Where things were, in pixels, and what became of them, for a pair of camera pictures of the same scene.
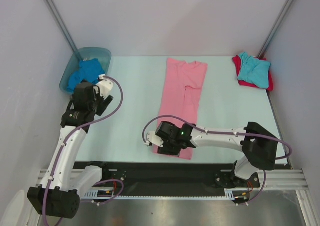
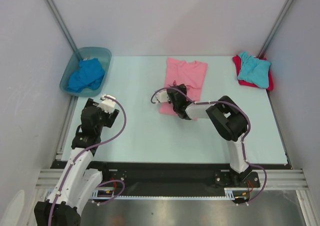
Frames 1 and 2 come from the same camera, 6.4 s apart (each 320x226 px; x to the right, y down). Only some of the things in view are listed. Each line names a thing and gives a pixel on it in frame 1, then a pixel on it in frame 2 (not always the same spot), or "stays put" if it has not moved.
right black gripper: x=169 y=150 → x=175 y=95
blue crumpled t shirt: x=89 y=70 stays put
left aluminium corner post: x=64 y=26 stays put
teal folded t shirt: x=254 y=70 stays put
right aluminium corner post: x=278 y=21 stays put
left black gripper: x=103 y=102 → x=109 y=118
